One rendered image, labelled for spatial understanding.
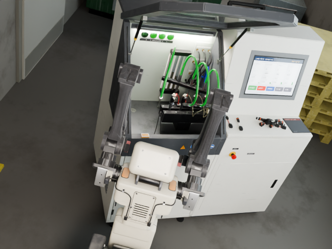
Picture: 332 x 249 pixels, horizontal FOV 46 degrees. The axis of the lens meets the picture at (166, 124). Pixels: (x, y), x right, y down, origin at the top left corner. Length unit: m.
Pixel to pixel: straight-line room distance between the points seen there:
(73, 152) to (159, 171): 1.93
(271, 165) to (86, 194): 1.49
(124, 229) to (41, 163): 1.57
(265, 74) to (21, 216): 2.05
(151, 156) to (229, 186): 1.44
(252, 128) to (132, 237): 1.19
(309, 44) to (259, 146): 0.79
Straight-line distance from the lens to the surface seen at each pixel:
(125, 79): 1.72
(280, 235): 3.60
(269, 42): 2.75
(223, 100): 1.76
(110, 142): 1.89
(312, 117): 4.61
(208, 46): 2.81
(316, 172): 4.42
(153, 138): 2.45
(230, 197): 3.21
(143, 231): 2.07
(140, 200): 1.81
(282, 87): 2.94
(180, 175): 2.79
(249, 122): 2.84
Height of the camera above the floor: 2.56
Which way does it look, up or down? 39 degrees down
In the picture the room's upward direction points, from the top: 17 degrees clockwise
